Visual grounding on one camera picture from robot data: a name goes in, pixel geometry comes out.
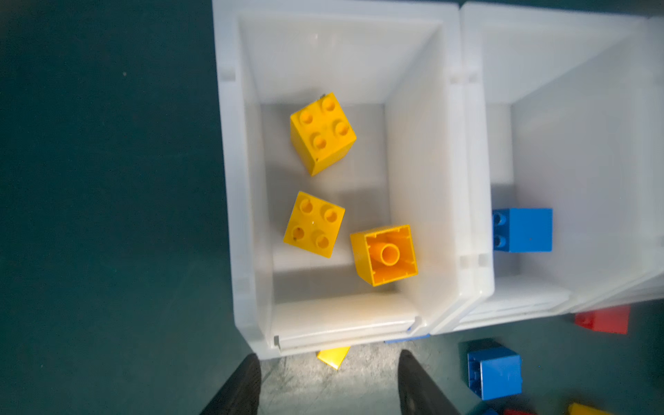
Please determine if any left white bin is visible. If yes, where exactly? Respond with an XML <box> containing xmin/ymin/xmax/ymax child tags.
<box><xmin>212</xmin><ymin>1</ymin><xmax>479</xmax><ymax>359</ymax></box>

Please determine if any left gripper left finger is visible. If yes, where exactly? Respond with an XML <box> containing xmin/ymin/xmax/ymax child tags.
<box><xmin>201</xmin><ymin>354</ymin><xmax>262</xmax><ymax>415</ymax></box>

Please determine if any yellow lego square brick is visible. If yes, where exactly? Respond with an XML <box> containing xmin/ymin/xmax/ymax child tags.
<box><xmin>284</xmin><ymin>191</ymin><xmax>346</xmax><ymax>259</ymax></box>

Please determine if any yellow orange lego brick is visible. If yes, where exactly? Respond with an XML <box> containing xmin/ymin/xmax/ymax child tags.
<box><xmin>350</xmin><ymin>225</ymin><xmax>418</xmax><ymax>287</ymax></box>

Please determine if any white bin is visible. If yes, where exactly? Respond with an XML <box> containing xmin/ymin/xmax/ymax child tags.
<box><xmin>432</xmin><ymin>2</ymin><xmax>663</xmax><ymax>335</ymax></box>
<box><xmin>212</xmin><ymin>1</ymin><xmax>479</xmax><ymax>359</ymax></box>

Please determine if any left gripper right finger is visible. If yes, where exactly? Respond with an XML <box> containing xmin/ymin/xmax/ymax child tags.
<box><xmin>398</xmin><ymin>349</ymin><xmax>460</xmax><ymax>415</ymax></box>

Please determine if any small yellow lego piece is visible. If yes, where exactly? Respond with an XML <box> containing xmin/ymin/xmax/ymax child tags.
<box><xmin>316</xmin><ymin>347</ymin><xmax>350</xmax><ymax>370</ymax></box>

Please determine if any middle white bin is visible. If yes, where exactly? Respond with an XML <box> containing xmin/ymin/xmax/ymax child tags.
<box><xmin>432</xmin><ymin>2</ymin><xmax>663</xmax><ymax>335</ymax></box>

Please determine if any blue lego floor brick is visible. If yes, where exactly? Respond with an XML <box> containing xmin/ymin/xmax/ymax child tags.
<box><xmin>467</xmin><ymin>347</ymin><xmax>523</xmax><ymax>401</ymax></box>

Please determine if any red lego floor brick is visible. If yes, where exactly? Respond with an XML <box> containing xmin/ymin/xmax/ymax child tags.
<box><xmin>574</xmin><ymin>305</ymin><xmax>631</xmax><ymax>335</ymax></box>

